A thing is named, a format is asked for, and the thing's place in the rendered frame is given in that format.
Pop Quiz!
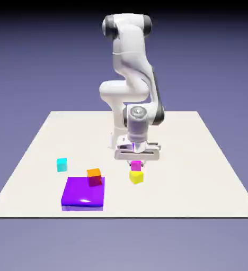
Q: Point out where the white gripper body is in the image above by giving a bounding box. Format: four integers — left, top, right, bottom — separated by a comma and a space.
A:
114, 143, 162, 161

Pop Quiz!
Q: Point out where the small yellow cube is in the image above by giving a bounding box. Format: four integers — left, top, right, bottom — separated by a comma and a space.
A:
129, 170, 144, 185

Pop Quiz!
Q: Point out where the small orange cube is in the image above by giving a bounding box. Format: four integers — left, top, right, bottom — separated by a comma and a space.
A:
86, 168, 103, 187

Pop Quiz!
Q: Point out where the small cyan cube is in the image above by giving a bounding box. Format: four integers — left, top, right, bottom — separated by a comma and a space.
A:
56, 157, 68, 173

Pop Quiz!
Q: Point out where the large purple box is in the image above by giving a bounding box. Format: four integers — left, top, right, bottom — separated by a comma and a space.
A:
60, 176, 106, 212

